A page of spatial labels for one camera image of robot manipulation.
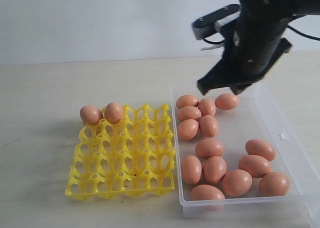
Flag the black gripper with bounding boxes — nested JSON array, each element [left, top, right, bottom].
[[196, 17, 289, 96]]

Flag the brown egg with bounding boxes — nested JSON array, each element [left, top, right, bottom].
[[195, 139, 225, 160], [199, 115, 219, 138], [245, 139, 276, 161], [238, 154, 272, 179], [177, 106, 202, 122], [198, 98, 217, 116], [215, 93, 239, 111], [258, 172, 291, 197], [177, 119, 199, 141], [104, 102, 124, 124], [175, 94, 199, 109], [79, 105, 103, 126], [190, 184, 225, 201], [181, 155, 202, 185], [221, 169, 253, 197], [203, 156, 227, 184]]

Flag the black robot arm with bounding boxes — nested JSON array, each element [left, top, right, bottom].
[[191, 0, 320, 95]]

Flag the clear plastic bin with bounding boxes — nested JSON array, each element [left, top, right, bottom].
[[177, 84, 320, 228]]

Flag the yellow plastic egg tray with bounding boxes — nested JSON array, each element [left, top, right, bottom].
[[65, 104, 176, 201]]

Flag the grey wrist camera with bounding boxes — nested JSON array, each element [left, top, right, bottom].
[[191, 4, 241, 41]]

